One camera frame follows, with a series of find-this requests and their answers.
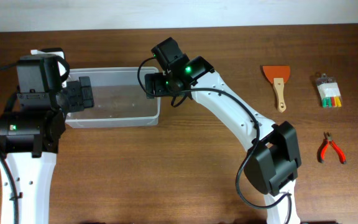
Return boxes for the red handled pliers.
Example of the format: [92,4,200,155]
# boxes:
[318,131,347,165]

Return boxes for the orange scraper with wooden handle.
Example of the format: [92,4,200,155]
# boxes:
[262,65,290,113]

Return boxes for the clear plastic container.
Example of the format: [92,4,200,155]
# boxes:
[66,67,160,128]

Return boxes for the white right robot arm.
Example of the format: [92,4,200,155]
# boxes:
[138,37,301,223]

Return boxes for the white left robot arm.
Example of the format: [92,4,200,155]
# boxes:
[0,54,94,223]

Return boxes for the clear pack of coloured pieces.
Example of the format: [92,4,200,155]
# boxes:
[315,73,342,108]

